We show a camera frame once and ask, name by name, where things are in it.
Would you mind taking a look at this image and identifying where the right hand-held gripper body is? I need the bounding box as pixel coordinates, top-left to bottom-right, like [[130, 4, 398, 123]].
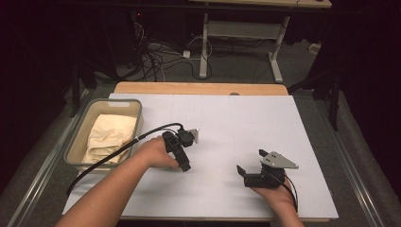
[[243, 150, 300, 190]]

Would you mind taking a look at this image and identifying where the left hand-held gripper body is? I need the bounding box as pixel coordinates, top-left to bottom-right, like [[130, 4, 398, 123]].
[[161, 127, 201, 165]]

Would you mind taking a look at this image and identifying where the cream sweatshirt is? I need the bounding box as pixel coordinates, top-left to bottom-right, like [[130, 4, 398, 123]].
[[82, 113, 138, 165]]

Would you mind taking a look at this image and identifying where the grey plastic basket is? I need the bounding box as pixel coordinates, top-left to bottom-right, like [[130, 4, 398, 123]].
[[63, 97, 145, 173]]

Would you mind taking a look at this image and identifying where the person's right hand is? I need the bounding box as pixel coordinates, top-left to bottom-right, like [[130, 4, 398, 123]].
[[251, 179, 299, 213]]

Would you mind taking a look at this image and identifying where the person's left hand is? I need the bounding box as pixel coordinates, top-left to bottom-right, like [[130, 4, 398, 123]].
[[136, 135, 182, 170]]

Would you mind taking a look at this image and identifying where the white table cover sheet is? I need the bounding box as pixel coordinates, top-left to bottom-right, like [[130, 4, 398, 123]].
[[61, 93, 340, 220]]

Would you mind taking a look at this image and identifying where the black metal stand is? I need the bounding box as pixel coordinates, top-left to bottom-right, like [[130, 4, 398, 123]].
[[287, 70, 342, 132], [69, 58, 99, 118]]

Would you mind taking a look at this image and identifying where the desk with white legs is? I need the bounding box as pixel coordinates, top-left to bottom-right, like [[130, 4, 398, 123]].
[[188, 0, 333, 84]]

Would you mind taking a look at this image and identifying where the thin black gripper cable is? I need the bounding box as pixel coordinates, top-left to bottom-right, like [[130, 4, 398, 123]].
[[273, 172, 300, 213]]

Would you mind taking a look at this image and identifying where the thick black gripper cable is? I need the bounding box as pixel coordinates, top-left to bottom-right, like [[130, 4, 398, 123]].
[[65, 122, 185, 197]]

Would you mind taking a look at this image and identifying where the metal floor rail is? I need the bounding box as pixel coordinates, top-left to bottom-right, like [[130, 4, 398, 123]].
[[6, 89, 93, 227], [315, 94, 386, 227]]

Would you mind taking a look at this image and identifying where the tangle of floor cables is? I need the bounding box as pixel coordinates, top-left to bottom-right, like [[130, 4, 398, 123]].
[[131, 20, 213, 82]]

